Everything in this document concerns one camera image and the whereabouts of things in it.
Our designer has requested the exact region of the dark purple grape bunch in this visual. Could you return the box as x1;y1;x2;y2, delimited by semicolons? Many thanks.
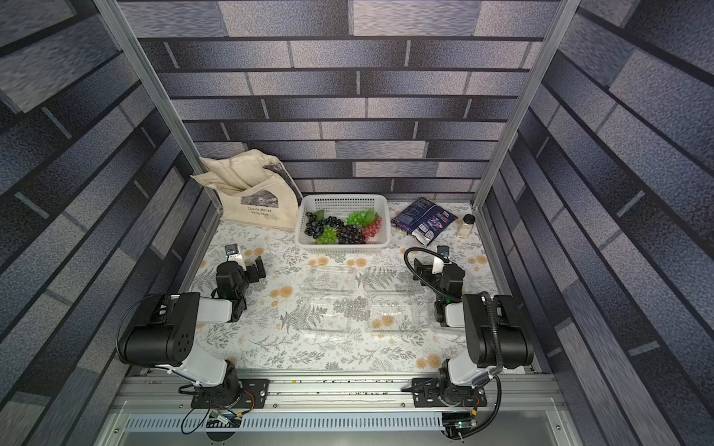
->
337;225;366;245

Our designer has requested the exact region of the red grape bunch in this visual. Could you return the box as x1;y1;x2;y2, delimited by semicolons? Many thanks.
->
363;217;382;241

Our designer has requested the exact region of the clear clamshell container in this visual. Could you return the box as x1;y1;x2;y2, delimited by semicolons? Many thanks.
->
360;266;432;334
301;266;357;333

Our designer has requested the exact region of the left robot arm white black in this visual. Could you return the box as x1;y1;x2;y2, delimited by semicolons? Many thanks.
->
116;256;269;411

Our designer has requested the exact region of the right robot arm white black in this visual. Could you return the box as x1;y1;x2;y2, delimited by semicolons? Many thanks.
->
405;260;535;408

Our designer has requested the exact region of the small black-capped bottle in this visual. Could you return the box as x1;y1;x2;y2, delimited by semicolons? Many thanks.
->
457;214;476;239

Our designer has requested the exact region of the black grape bunch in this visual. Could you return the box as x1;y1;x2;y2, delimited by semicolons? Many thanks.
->
303;210;344;239

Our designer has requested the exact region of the dark blue snack bag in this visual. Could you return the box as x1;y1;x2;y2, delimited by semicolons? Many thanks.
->
390;198;457;246

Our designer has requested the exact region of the beige canvas tote bag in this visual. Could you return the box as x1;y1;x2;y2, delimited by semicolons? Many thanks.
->
193;150;303;232

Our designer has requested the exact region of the green grape bunch front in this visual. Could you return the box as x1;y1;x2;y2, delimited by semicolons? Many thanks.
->
315;227;340;245

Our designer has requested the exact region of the green grape bunch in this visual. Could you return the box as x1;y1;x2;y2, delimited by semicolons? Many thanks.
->
315;227;340;245
345;209;379;228

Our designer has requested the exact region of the white plastic basket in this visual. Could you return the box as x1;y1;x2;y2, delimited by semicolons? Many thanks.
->
295;194;390;255

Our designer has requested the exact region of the floral tablecloth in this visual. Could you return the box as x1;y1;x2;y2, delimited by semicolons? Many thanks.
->
172;201;525;374

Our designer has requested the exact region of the green grape bunch right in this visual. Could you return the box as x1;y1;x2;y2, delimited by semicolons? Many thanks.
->
345;209;379;228

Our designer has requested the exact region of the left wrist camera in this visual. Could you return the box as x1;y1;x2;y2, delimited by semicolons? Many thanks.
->
224;243;247;271

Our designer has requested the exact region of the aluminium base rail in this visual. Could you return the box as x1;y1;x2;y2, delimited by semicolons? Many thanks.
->
102;371;571;443

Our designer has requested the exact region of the left aluminium frame post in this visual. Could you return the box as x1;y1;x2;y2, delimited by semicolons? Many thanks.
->
93;0;223;208

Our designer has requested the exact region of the aluminium frame post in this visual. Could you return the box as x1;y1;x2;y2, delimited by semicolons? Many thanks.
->
93;0;223;208
472;0;581;212

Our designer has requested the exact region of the right aluminium frame post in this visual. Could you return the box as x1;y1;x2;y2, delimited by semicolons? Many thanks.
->
472;0;581;212

